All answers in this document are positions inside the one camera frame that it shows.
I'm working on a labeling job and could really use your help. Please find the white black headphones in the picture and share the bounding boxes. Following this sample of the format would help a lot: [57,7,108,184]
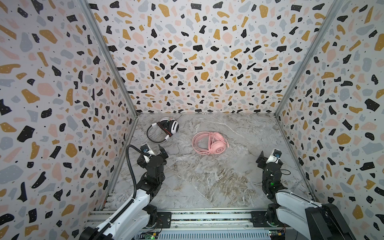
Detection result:
[146,118,179,144]

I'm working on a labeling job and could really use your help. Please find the pink headphones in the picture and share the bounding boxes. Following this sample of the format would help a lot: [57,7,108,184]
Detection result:
[192,132,229,155]

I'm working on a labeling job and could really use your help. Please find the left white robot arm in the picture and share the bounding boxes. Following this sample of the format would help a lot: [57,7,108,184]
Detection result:
[80,153,168,240]

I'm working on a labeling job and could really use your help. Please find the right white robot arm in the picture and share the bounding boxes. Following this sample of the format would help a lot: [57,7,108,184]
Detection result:
[250,149,355,240]

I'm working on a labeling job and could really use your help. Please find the green circuit board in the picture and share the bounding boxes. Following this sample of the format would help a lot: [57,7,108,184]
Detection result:
[138,231,159,240]

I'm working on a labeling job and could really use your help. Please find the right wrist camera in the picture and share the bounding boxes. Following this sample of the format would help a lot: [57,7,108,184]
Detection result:
[266,149,282,164]

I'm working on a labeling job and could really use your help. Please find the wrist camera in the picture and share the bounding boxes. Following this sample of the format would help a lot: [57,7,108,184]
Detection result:
[140,144,155,158]
[266,149,282,164]

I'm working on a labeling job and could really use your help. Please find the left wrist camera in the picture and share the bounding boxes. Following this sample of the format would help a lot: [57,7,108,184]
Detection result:
[140,144,155,158]

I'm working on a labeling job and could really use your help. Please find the black corrugated cable conduit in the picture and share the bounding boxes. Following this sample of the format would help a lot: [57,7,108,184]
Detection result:
[125,144,151,211]

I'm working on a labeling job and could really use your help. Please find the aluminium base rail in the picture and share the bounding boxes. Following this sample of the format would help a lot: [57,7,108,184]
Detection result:
[89,209,306,240]

